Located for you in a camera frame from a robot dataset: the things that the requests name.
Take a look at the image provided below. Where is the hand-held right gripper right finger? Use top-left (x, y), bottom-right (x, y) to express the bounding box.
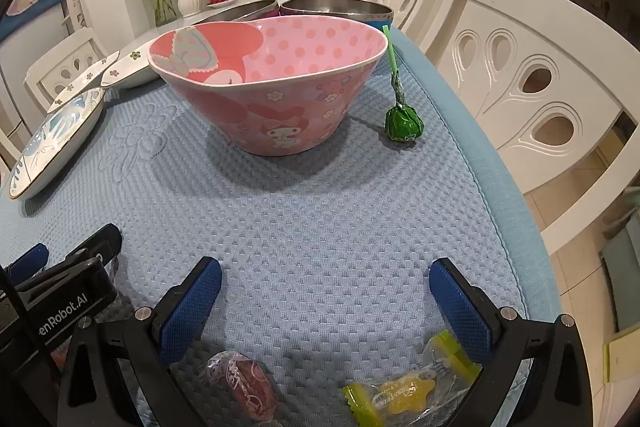
top-left (429, 257), bottom-right (591, 427)

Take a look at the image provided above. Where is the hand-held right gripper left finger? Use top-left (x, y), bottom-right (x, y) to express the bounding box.
top-left (57, 256), bottom-right (223, 427)

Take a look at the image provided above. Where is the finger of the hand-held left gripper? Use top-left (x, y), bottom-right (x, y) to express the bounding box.
top-left (47, 223), bottom-right (122, 269)
top-left (0, 243), bottom-right (50, 283)

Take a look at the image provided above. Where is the pink cartoon print bowl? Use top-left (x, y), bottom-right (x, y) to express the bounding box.
top-left (148, 17), bottom-right (390, 156)

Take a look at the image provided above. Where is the red wrapped candy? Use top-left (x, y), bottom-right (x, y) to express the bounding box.
top-left (199, 349), bottom-right (279, 423)

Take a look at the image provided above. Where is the yellow wrapped candy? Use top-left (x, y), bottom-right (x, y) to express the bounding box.
top-left (342, 329), bottom-right (482, 427)

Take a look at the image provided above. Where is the blue patterned plate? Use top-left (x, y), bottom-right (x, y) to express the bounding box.
top-left (9, 88), bottom-right (106, 200)

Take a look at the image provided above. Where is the blue textured table mat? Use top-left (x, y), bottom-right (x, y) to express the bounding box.
top-left (0, 24), bottom-right (558, 427)

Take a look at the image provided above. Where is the white floral plate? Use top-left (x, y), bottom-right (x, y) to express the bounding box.
top-left (47, 52), bottom-right (121, 112)
top-left (102, 48), bottom-right (162, 88)

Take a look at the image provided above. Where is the green wrapped lollipop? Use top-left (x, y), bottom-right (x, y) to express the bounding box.
top-left (382, 25), bottom-right (425, 142)

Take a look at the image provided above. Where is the steel bowl with magenta outside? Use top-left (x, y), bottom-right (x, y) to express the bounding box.
top-left (192, 0), bottom-right (281, 26)

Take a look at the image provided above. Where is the large white carved chair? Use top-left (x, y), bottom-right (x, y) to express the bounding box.
top-left (419, 0), bottom-right (640, 258)

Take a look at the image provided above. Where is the steel bowl with blue outside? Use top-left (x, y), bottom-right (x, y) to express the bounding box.
top-left (279, 0), bottom-right (394, 28)

